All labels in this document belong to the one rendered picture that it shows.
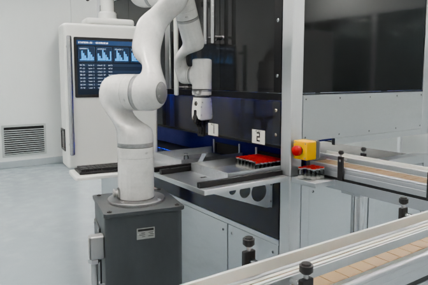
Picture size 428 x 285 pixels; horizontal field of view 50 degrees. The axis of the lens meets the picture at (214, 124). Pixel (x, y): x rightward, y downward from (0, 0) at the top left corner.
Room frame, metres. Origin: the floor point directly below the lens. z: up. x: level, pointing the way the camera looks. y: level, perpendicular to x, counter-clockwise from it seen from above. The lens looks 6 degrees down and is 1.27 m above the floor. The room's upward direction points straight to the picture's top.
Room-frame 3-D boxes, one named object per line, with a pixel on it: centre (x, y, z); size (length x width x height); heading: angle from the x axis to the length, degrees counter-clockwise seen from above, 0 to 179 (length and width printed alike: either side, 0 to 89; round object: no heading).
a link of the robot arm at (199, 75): (1.97, 0.06, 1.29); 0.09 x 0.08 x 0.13; 65
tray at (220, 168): (1.88, -0.12, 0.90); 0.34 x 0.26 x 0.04; 125
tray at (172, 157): (2.16, 0.08, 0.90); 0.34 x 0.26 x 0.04; 125
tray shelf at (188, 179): (1.98, 0.04, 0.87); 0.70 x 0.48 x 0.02; 35
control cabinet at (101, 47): (2.50, 0.58, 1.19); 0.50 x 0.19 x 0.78; 117
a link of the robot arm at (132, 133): (1.51, 0.29, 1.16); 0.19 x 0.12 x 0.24; 66
